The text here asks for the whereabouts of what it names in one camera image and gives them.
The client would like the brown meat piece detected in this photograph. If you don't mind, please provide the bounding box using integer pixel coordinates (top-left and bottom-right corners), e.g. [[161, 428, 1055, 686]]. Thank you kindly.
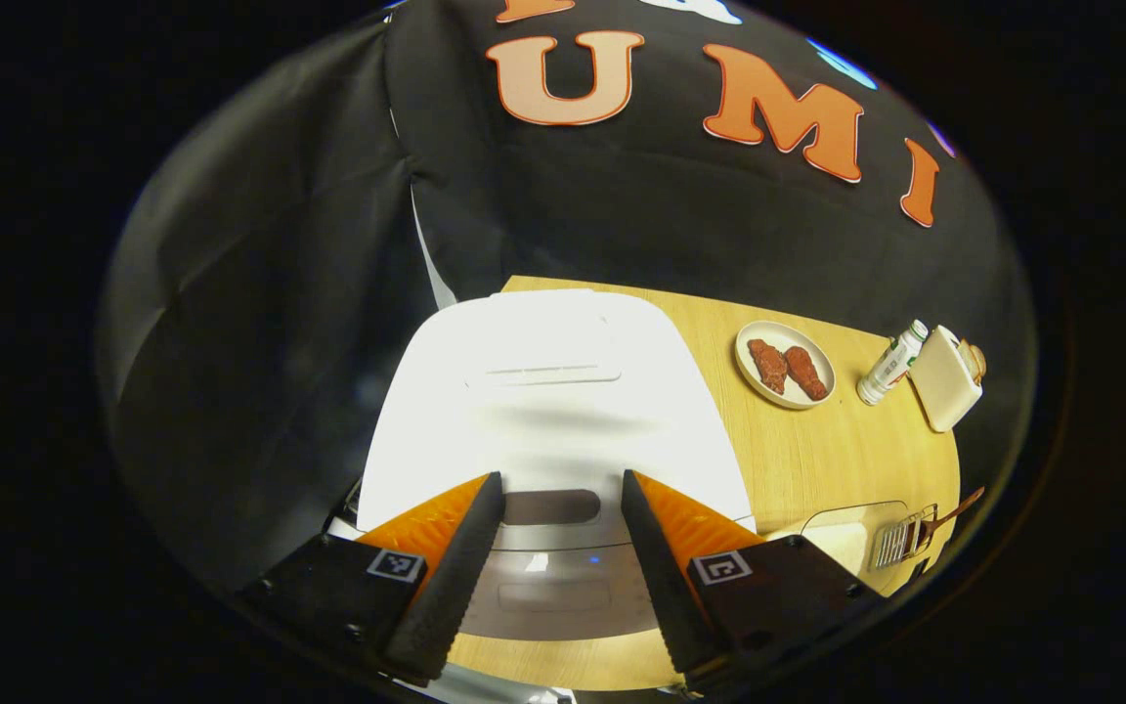
[[782, 344, 831, 403], [746, 337, 790, 396]]

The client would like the black backdrop cloth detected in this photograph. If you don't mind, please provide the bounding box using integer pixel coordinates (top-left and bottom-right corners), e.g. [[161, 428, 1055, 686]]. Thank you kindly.
[[99, 0, 1039, 599]]

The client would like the white drink bottle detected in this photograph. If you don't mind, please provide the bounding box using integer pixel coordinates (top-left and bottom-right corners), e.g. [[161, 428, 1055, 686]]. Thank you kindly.
[[855, 319, 930, 407]]

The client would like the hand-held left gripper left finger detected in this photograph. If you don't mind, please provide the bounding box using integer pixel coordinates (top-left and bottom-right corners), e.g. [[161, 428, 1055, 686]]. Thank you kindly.
[[239, 470, 508, 686]]

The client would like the white toaster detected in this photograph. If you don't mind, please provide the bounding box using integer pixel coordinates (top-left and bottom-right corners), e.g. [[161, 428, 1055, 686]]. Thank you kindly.
[[906, 325, 987, 434]]

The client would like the toast bread slice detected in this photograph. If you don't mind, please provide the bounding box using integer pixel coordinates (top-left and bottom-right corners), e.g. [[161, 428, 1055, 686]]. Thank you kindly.
[[955, 338, 989, 385]]

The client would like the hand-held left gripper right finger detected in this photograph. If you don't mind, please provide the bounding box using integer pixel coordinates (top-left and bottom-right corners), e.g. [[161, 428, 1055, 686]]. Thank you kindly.
[[619, 468, 883, 686]]

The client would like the white round plate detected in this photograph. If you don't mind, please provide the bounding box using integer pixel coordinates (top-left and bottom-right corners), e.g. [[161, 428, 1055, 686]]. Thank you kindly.
[[734, 320, 837, 411]]

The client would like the white rice cooker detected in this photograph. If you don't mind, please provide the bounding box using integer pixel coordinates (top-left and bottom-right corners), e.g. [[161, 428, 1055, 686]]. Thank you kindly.
[[355, 287, 758, 642]]

